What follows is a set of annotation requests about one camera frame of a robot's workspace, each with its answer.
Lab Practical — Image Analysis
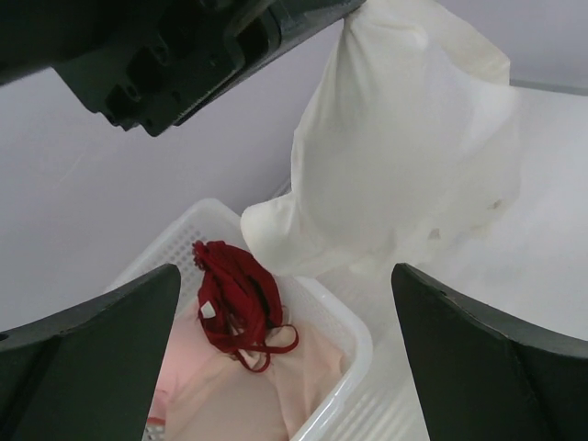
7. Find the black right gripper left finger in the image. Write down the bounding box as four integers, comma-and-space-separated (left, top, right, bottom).
1, 264, 181, 441

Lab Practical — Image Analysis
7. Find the white bra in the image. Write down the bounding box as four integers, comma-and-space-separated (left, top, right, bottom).
241, 1, 522, 277

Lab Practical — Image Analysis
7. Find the pink garment in basket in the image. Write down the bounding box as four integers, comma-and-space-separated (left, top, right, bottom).
148, 315, 345, 440

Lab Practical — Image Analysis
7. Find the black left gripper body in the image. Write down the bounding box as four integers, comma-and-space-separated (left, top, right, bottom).
1, 0, 359, 136

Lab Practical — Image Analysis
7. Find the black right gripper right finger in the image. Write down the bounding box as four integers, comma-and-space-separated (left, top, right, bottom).
391, 264, 587, 440

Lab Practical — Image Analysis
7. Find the red bra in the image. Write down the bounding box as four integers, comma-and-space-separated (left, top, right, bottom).
192, 241, 300, 373

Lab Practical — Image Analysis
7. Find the white plastic laundry basket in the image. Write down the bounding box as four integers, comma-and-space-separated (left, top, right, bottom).
117, 199, 427, 440

